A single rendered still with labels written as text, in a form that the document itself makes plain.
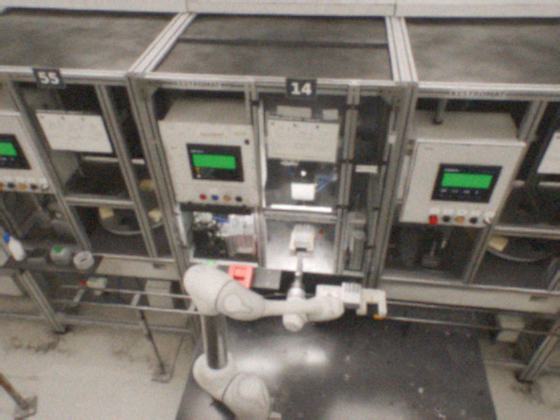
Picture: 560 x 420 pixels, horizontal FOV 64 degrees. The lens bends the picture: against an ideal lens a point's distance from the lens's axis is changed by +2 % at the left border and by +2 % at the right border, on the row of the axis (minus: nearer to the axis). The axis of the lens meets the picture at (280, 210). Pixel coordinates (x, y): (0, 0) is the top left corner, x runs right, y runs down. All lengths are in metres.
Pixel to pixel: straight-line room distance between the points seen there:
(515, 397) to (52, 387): 3.00
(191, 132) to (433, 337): 1.66
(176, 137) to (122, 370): 1.88
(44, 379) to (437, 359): 2.52
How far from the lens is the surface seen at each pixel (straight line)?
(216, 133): 1.98
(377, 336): 2.57
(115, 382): 3.38
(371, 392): 2.40
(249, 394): 2.08
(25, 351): 3.78
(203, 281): 1.71
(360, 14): 2.53
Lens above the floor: 2.81
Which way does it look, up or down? 41 degrees down
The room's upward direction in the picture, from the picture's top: 2 degrees counter-clockwise
